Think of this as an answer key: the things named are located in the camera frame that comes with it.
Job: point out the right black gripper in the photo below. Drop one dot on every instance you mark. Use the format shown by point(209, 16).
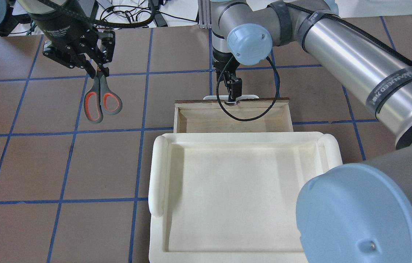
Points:
point(221, 61)

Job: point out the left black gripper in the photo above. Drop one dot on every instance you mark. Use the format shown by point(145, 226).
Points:
point(61, 30)

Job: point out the orange grey handled scissors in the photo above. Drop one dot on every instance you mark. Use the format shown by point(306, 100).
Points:
point(100, 100)

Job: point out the wooden drawer with white handle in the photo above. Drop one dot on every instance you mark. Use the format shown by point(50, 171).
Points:
point(249, 115)

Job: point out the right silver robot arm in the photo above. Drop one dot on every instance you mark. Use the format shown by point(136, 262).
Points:
point(353, 213)

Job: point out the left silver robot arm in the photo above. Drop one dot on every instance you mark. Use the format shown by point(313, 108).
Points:
point(35, 11)

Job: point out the white plastic tray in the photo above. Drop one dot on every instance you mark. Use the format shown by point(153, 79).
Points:
point(231, 197)

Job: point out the aluminium frame post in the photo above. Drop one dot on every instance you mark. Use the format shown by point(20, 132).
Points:
point(204, 14)

